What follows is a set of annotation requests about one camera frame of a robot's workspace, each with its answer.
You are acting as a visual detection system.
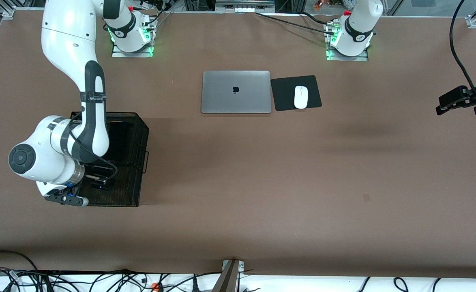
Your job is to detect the long black smartphone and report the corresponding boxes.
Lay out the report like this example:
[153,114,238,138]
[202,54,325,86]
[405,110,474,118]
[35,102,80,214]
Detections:
[108,122,131,163]

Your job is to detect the silver closed laptop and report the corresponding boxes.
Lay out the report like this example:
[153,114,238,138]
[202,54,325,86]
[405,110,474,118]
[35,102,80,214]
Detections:
[201,71,272,114]

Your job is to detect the white computer mouse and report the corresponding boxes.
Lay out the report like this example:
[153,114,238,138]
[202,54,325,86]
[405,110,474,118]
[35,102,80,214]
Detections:
[294,86,309,110]

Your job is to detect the black mouse pad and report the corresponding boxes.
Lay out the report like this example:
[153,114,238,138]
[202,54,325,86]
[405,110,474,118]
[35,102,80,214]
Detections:
[270,75,323,112]

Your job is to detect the grey power strip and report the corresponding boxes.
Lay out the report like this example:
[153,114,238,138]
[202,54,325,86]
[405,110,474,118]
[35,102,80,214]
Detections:
[215,0,275,13]

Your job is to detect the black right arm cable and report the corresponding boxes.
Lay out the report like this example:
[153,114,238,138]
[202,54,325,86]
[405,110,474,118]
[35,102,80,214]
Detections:
[70,109,119,179]

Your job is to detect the black wire mesh basket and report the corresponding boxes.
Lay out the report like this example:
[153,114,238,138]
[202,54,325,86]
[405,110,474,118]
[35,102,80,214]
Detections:
[70,112,150,207]

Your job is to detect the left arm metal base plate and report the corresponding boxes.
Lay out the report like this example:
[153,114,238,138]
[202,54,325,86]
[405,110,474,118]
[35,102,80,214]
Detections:
[326,22,369,62]

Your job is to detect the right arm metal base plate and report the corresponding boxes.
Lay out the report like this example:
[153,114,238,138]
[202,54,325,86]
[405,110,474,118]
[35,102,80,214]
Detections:
[111,24,155,58]

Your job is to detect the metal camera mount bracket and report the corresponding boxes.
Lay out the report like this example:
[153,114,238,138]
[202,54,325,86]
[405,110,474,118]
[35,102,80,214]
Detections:
[212,260,244,292]

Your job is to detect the black cable on table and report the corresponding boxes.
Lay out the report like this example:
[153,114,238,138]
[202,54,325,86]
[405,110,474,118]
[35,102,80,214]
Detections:
[255,11,336,35]

